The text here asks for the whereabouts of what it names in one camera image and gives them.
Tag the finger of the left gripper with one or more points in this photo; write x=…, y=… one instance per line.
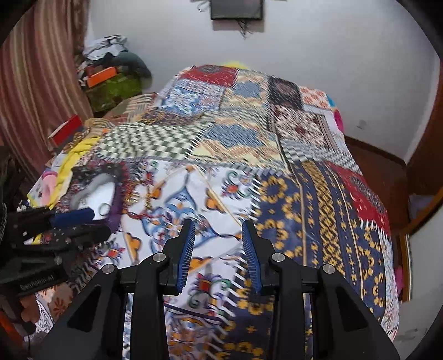
x=42, y=219
x=79, y=238

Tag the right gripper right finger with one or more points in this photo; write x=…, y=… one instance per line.
x=342, y=326

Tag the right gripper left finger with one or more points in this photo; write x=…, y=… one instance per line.
x=92, y=326

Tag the white jewelry tray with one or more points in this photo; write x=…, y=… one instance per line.
x=98, y=196

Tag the yellow cartoon blanket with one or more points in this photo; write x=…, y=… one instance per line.
x=65, y=171

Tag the red book box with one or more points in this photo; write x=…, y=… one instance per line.
x=66, y=131

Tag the striped brown curtain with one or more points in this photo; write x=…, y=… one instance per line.
x=39, y=84

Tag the green patterned storage bag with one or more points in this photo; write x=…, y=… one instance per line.
x=113, y=91

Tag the orange box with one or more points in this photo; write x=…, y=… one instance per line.
x=101, y=76

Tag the wooden door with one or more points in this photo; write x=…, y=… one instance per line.
x=424, y=169

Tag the patchwork bed quilt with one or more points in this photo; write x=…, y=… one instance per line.
x=222, y=145

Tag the pile of grey clothes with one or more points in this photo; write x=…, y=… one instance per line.
x=99, y=48

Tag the wall mounted black monitor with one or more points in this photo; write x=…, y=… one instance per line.
x=236, y=9

